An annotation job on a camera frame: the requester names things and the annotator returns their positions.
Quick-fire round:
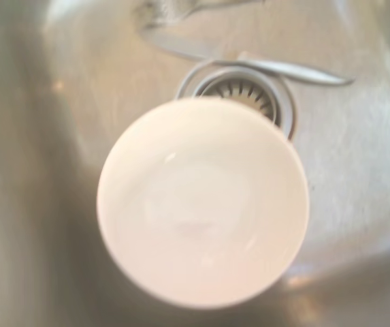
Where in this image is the white bowl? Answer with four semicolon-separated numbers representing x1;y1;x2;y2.
96;96;310;297

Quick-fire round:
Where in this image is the metal drain strainer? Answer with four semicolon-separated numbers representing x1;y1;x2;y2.
174;60;299;141

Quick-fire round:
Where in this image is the metal table knife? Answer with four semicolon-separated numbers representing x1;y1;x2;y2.
139;29;356;87

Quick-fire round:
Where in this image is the stainless steel double sink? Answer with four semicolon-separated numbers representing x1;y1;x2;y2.
0;0;390;327

